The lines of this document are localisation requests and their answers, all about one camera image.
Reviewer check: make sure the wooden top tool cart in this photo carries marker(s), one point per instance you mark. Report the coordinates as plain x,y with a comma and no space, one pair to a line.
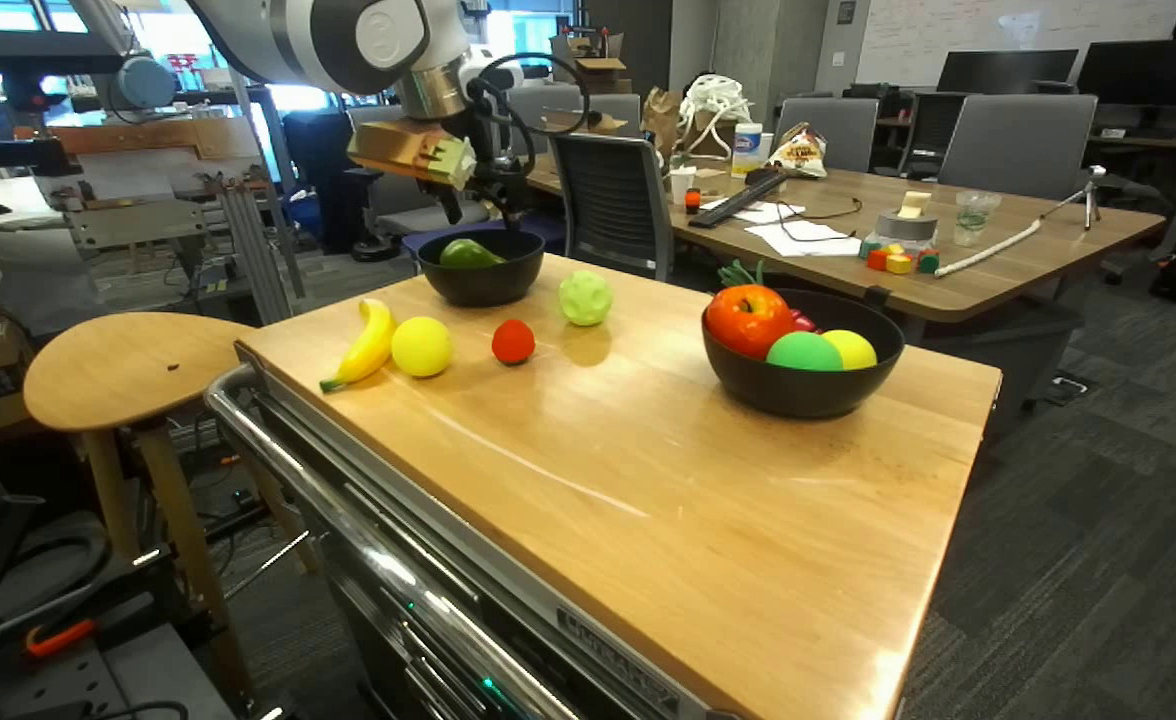
612,466

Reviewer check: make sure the black mesh office chair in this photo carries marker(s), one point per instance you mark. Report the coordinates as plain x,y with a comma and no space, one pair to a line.
611,200

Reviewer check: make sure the red toy block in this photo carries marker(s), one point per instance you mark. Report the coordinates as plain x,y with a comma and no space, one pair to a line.
878,256

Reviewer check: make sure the white stick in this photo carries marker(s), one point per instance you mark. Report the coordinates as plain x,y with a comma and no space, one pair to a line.
991,251

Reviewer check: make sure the black computer monitor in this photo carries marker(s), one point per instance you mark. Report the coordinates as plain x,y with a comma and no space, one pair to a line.
1152,71
1008,71

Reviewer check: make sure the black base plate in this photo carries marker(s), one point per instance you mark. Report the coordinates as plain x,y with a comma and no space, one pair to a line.
149,682

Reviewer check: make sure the yellow banana toy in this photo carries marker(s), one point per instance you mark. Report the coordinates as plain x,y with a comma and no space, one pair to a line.
370,343

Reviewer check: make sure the small black bowl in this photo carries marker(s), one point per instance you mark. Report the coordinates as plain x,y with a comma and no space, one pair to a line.
482,286

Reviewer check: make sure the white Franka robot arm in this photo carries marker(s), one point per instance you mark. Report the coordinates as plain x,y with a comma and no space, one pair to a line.
310,42

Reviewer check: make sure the grey office chair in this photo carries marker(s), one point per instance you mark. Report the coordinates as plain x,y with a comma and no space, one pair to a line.
835,131
1012,147
550,122

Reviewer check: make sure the crumpled white bag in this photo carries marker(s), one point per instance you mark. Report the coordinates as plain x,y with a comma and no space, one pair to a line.
802,152

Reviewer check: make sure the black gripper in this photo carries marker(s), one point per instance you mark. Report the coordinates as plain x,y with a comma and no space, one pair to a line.
449,190

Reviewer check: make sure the orange fruit toy green stem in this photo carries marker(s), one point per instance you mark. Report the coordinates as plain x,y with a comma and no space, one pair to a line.
745,323

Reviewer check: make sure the red strawberry toy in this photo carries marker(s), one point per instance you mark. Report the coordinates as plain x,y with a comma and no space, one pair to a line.
513,343

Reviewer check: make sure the black power strip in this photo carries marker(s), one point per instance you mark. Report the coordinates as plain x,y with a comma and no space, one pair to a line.
743,197

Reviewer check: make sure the round wooden stool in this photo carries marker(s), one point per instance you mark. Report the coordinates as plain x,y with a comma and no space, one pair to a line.
123,367

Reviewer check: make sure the white paper sheet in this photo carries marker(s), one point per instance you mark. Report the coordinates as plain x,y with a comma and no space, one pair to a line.
768,214
809,240

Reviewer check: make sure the aluminium frame stand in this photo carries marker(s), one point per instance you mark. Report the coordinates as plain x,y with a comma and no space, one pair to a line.
149,224

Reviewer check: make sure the small silver tripod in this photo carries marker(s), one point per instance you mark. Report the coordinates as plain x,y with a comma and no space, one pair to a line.
1089,195

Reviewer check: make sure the wooden conference table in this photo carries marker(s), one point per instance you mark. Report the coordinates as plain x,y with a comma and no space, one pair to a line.
991,266

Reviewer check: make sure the clear plastic bottle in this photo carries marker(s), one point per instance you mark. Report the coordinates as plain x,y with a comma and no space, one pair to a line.
750,149

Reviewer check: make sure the yellow toy block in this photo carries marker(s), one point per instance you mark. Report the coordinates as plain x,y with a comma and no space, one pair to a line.
903,263

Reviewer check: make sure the green round fruit toy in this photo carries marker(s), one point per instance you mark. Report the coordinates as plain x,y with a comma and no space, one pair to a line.
806,353

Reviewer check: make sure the clear plastic cup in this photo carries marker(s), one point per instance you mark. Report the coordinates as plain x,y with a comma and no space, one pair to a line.
976,218

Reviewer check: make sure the large black bowl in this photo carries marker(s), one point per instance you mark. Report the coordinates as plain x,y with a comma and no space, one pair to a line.
802,391

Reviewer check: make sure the yellow round fruit toy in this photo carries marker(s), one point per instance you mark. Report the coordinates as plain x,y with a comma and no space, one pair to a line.
853,349
423,347

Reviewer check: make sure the green pear toy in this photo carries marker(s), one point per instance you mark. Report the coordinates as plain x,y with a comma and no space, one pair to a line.
469,254

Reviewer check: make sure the green toy block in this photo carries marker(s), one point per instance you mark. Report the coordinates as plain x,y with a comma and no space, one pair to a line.
930,266

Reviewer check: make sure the light green dimpled ball toy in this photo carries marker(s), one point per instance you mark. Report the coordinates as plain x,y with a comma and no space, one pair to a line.
585,298

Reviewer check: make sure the small red fruit toy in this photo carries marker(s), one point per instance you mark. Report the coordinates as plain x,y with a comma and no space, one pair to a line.
802,323

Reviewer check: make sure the yellow notepad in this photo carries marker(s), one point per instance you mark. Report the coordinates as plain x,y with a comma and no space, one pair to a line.
915,205

